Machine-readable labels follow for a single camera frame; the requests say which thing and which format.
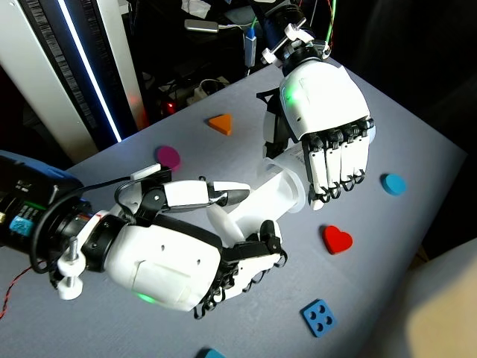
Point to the blue round disc block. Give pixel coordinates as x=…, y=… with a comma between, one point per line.
x=393, y=183

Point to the white cabinet with light strip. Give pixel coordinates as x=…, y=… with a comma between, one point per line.
x=56, y=74

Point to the large beige cushion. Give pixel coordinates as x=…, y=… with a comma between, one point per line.
x=439, y=309

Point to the magenta round disc block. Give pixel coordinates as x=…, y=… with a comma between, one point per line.
x=168, y=157

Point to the grey table cloth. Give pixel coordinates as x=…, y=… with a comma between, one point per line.
x=372, y=268

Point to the silver flat device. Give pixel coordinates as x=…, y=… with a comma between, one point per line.
x=201, y=26

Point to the white power strip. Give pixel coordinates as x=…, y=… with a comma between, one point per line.
x=206, y=89

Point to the blue rectangular block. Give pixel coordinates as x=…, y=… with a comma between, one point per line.
x=211, y=353

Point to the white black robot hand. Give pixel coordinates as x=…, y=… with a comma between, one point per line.
x=320, y=100
x=167, y=261

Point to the orange triangle block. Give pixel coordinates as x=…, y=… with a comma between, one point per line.
x=221, y=124

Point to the blue plug adapter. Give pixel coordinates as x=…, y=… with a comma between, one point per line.
x=250, y=44

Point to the red heart block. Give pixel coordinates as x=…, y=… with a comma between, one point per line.
x=336, y=239

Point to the blue four-hole square block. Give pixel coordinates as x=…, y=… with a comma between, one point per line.
x=318, y=317

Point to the large translucent plastic syringe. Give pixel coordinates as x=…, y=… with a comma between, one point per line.
x=272, y=197

